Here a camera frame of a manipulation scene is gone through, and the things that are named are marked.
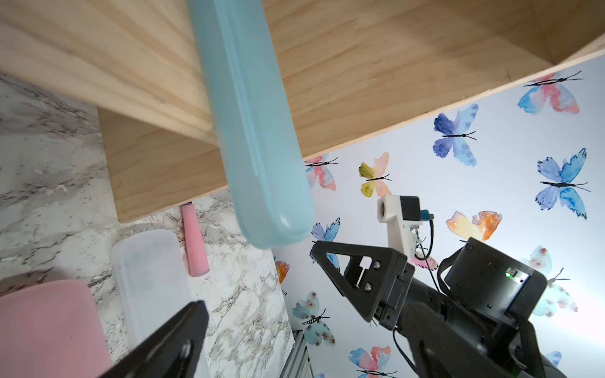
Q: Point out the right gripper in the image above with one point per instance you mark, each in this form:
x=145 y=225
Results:
x=474 y=324

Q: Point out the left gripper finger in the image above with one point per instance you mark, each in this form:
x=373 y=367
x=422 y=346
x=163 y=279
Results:
x=174 y=350

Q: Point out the white pencil case shelf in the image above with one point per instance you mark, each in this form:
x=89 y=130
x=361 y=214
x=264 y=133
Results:
x=152 y=282

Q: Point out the pink pencil case shelf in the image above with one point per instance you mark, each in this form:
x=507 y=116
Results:
x=52 y=330

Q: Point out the teal pencil case shelf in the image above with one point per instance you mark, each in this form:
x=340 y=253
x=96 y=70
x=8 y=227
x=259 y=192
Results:
x=255 y=130

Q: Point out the wooden two-tier shelf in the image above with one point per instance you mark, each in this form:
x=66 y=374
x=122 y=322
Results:
x=351 y=70

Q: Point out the purple toy garden fork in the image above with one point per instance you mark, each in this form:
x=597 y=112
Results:
x=197 y=259

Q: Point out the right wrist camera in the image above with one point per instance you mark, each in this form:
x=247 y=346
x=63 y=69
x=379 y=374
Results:
x=403 y=216

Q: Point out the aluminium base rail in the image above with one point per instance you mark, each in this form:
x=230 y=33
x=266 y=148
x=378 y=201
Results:
x=298 y=364

